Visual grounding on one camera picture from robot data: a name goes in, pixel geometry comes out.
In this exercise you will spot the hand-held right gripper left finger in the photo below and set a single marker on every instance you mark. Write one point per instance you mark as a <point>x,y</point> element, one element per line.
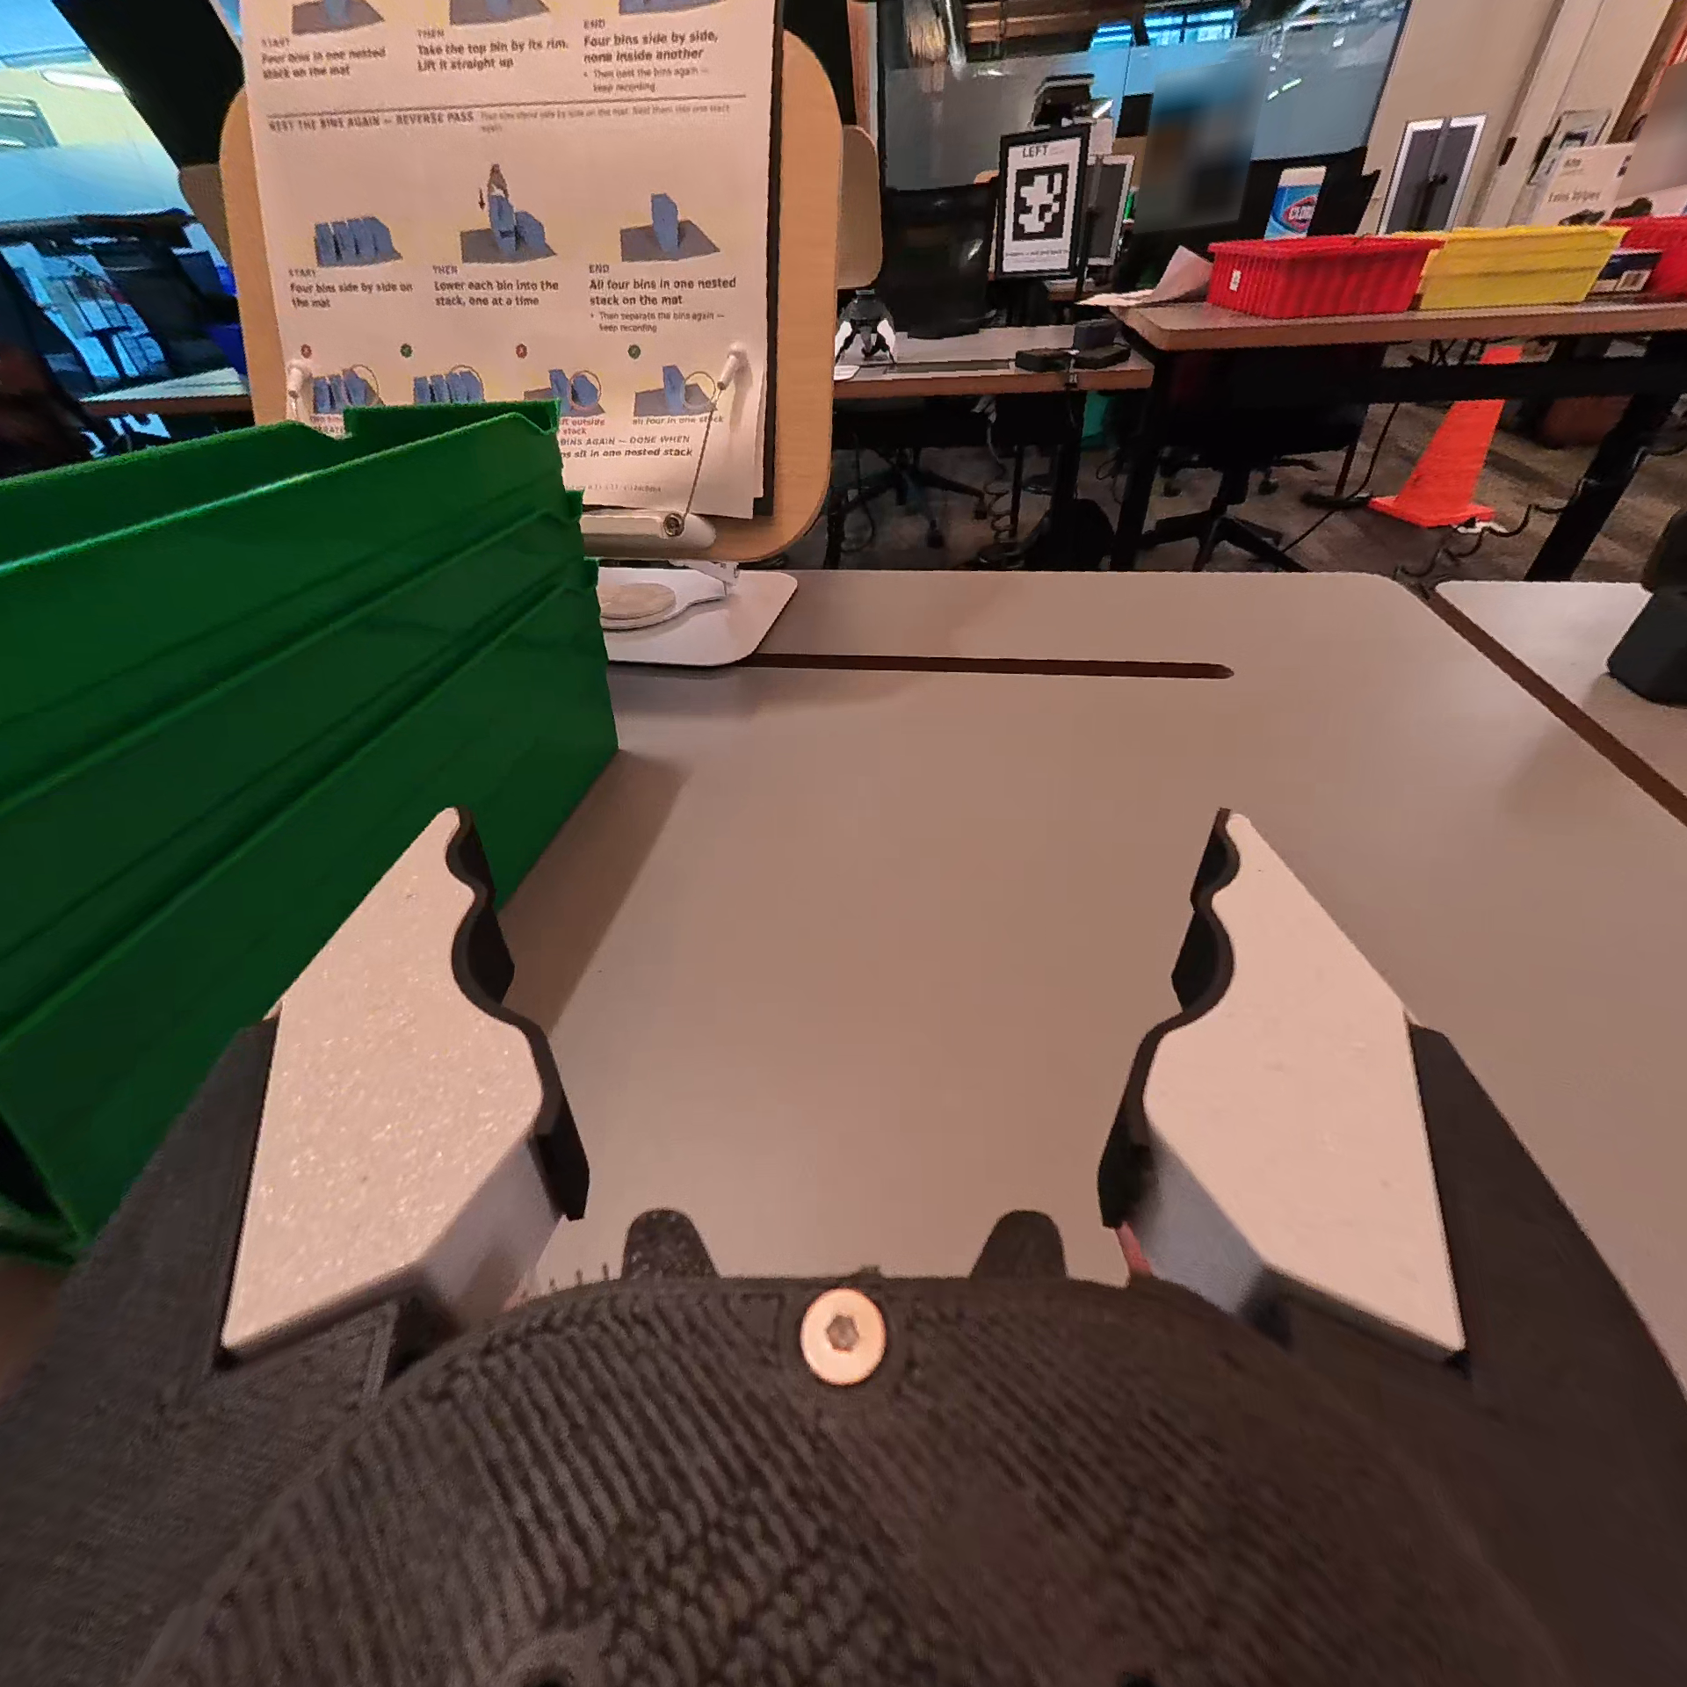
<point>382,1121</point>

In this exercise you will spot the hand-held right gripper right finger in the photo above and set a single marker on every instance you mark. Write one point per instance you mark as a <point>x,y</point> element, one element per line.
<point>1305,1133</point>

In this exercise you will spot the grey side table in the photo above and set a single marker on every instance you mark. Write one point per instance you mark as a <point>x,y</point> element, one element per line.
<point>1543,646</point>

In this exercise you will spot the white stand base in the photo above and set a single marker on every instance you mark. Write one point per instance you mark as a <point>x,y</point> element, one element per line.
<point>712,620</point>

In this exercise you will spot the black charging dock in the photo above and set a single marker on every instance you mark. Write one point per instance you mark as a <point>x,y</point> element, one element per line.
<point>1653,633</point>

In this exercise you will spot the dark office chair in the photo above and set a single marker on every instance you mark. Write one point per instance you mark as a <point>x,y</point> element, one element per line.
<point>1251,500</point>

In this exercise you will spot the white stand ledge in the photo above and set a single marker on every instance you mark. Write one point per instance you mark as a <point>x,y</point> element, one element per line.
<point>645,525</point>

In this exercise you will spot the orange floor cone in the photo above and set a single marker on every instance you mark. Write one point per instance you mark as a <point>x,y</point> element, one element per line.
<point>1451,460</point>

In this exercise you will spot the blue plastic bin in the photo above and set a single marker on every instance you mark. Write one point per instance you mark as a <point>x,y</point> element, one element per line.
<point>228,351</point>

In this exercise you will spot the wooden top work table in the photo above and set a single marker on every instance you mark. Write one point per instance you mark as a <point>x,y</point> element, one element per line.
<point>1318,329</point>

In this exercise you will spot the black desktop device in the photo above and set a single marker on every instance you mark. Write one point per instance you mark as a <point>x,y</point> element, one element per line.
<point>1075,351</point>

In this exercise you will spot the wood-edged work table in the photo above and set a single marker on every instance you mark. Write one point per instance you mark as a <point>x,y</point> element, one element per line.
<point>975,370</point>

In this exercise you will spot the red plastic basket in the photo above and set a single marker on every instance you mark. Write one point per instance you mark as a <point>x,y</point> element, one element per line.
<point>1658,257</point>
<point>1318,278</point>

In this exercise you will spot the loose white papers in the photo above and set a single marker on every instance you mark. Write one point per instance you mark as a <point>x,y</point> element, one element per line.
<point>1147,284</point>

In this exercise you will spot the yellow box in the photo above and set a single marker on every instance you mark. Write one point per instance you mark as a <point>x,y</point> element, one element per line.
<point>1515,271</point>

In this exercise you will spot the instruction sheet on wooden stand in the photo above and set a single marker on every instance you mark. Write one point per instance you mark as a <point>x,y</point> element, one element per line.
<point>802,331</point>

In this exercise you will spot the small black stand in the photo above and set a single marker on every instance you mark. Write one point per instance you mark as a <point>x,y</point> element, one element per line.
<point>867,329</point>

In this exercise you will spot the blue white wipes container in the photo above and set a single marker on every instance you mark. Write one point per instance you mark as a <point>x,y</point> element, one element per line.
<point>1294,206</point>

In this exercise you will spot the dark computer monitor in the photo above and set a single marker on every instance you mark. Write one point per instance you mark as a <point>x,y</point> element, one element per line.
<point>939,263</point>

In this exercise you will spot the printed instruction sheet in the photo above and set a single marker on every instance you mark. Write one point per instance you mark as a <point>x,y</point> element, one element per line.
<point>526,171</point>

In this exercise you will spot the white framed panel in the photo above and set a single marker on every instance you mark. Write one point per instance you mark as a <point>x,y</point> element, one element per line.
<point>1430,178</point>

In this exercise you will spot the black and white tag sign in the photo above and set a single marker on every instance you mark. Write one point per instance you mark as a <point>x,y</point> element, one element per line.
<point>1045,197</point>

